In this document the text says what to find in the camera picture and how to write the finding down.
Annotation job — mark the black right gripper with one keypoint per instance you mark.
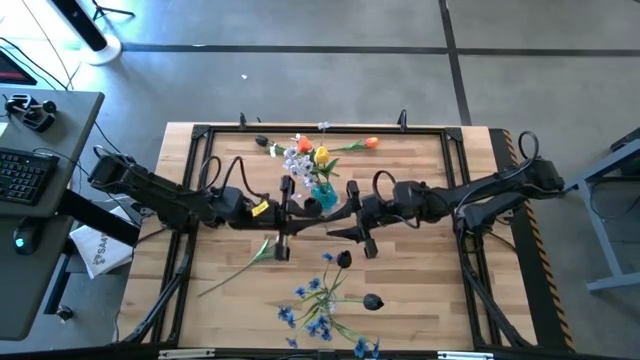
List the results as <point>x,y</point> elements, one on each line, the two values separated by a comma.
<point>377,210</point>

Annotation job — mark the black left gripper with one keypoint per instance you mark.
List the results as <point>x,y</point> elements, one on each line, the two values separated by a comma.
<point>265,220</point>

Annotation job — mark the white artificial flower spray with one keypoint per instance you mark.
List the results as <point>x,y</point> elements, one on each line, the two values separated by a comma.
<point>324,125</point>
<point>300,165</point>

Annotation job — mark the yellow artificial tulip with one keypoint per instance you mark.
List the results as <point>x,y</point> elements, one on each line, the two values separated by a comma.
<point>322,155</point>

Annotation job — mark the blue artificial flower spray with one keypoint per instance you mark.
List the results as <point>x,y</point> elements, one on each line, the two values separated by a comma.
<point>360,347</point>
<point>314,284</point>

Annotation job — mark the orange artificial tulip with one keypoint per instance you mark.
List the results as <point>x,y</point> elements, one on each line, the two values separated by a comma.
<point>304,144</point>
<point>371,142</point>

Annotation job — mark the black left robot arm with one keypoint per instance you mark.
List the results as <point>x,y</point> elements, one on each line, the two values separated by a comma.
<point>165,200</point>

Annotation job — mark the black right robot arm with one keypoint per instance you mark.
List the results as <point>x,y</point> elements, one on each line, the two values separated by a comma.
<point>500,187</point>

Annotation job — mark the blue glass vase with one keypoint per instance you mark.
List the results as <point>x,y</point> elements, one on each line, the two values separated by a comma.
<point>326,199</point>

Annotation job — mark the yellow label tag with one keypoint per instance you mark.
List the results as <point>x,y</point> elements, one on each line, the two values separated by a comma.
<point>260,208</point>

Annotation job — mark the small loose white blossom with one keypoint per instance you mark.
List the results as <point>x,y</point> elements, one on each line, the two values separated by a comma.
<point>273,150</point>

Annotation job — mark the black table clamp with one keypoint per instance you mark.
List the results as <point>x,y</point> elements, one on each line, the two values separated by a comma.
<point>243,121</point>
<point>402,118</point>

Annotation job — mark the black panel hazard-striped edge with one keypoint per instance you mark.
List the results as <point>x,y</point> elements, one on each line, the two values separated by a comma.
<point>545,280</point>

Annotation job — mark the white printed bag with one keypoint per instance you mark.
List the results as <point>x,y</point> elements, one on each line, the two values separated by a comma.
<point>100,245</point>

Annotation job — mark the black desk leg beam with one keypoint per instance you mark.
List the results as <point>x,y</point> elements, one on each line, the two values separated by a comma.
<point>95,215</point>

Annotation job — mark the black caster wheel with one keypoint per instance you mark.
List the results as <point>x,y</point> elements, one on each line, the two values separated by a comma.
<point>65,313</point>

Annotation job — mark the white black tower fan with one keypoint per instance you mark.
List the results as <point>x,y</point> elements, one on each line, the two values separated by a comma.
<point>102,47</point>

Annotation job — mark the black computer mouse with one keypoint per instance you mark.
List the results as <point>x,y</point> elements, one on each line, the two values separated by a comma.
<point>26,239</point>

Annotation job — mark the black keyboard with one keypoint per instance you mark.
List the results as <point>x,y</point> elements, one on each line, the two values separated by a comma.
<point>25,175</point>

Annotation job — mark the black tripod legs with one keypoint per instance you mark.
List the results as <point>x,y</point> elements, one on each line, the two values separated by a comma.
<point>112,10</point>

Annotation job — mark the grey desk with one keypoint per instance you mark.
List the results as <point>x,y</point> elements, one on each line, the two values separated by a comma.
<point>30,300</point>

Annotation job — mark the black clamp tool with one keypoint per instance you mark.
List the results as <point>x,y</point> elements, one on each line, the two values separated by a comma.
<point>32,114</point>

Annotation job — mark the black aluminium table frame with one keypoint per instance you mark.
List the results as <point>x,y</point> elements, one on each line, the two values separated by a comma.
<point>425,130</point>

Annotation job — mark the silver metal bracket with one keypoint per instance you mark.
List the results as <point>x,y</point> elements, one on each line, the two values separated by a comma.
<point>187,353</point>
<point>465,355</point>

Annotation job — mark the grey metal table frame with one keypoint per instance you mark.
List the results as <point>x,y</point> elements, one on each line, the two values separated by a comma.
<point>605,235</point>

